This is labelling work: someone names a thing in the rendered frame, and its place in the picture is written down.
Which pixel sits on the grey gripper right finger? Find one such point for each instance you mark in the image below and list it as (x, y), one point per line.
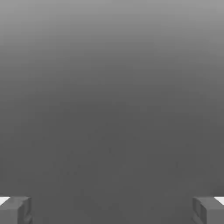
(210, 211)

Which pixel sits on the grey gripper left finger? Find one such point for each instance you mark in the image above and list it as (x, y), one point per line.
(14, 211)

